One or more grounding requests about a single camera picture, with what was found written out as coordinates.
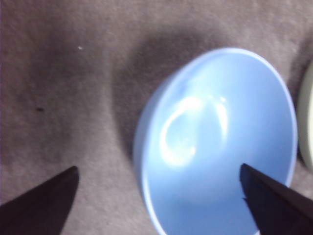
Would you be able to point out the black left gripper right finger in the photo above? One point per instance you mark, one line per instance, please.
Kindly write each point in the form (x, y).
(276, 210)

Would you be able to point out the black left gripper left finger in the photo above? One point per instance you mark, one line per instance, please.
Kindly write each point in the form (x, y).
(36, 210)

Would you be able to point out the blue ribbed bowl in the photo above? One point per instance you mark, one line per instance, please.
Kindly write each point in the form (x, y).
(195, 186)

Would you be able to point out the green round plate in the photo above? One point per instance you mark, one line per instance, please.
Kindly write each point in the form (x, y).
(306, 122)

